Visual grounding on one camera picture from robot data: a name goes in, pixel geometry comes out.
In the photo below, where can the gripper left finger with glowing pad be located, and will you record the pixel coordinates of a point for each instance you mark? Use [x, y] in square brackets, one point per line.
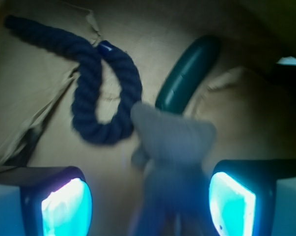
[44, 201]

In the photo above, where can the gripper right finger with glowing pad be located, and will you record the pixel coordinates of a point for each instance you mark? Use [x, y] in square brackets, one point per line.
[254, 197]

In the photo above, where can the gray plush elephant toy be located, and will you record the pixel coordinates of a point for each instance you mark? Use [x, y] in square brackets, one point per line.
[175, 188]

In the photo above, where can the brown paper lined box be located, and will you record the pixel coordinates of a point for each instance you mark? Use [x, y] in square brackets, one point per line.
[255, 118]

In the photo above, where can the dark green toy cucumber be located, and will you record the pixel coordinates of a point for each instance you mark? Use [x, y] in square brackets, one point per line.
[187, 74]

